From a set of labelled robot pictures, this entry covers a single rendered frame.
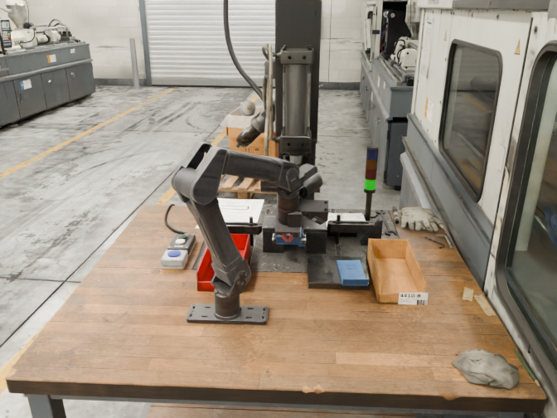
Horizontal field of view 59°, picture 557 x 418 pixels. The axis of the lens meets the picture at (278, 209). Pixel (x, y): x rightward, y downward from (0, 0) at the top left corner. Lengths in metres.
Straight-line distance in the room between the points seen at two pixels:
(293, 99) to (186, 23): 9.64
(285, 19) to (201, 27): 9.48
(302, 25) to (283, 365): 0.92
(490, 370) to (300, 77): 0.87
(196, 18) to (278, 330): 9.99
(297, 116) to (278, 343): 0.64
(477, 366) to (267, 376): 0.45
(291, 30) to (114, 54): 10.27
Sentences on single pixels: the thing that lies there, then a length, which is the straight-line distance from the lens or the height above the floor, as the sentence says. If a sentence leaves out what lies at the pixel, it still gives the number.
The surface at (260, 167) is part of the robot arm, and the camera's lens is 1.15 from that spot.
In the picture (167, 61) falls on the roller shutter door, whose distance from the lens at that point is 11.21.
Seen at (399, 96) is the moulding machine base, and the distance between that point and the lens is 4.53.
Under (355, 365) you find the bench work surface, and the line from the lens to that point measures 1.14.
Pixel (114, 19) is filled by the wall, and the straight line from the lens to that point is 11.59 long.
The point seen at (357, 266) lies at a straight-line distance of 1.46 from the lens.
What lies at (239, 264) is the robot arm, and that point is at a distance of 1.19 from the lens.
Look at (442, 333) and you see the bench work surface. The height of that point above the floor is 0.90.
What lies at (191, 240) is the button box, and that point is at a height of 0.93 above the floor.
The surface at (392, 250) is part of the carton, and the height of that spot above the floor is 0.93.
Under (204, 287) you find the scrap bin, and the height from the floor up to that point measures 0.91.
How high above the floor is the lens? 1.62
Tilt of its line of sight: 22 degrees down
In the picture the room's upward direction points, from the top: straight up
